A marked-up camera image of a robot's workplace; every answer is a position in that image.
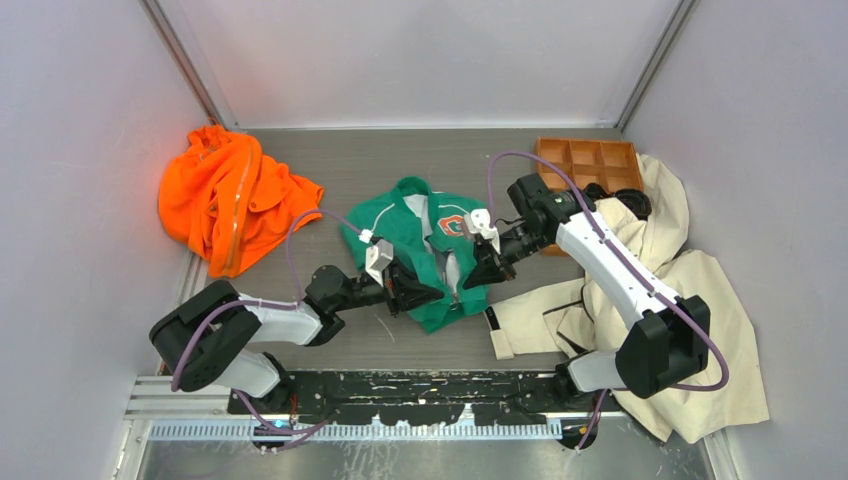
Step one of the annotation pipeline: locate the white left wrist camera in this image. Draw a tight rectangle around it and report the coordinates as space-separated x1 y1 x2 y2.
364 239 394 287

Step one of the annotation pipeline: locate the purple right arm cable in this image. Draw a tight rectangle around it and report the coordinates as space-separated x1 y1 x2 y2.
485 150 730 455

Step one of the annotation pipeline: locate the green varsity jacket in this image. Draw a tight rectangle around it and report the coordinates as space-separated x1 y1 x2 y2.
346 176 488 333

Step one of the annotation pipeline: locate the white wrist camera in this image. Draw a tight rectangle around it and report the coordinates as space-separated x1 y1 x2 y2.
364 239 394 287
462 208 499 244

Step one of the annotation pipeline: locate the orange jacket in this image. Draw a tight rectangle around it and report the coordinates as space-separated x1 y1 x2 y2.
158 125 325 278

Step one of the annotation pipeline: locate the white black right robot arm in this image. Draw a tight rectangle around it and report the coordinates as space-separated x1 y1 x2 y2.
463 174 710 411

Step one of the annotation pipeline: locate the cream beige jacket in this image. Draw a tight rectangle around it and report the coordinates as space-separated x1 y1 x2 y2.
492 154 770 444

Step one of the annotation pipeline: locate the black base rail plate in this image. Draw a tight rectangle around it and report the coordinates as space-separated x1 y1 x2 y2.
252 370 596 426

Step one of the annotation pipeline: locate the orange compartment tray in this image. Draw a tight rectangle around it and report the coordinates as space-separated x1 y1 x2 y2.
535 137 645 258

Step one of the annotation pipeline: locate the black coiled item in tray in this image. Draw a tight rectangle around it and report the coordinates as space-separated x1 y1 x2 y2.
583 183 653 220

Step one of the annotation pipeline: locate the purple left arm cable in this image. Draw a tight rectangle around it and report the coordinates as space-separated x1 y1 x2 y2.
170 208 372 455

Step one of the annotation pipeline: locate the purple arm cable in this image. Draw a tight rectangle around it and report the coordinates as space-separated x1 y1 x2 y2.
485 150 730 455
170 208 372 455

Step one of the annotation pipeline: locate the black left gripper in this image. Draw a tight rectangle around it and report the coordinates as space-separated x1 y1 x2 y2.
332 257 444 319

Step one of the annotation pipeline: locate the aluminium slotted rail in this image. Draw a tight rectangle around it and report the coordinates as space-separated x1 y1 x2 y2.
146 420 564 443

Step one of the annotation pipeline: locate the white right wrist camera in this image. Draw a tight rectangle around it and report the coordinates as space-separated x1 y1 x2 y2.
462 208 499 244

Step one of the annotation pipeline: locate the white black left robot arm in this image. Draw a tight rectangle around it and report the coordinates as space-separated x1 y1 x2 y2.
149 260 443 413

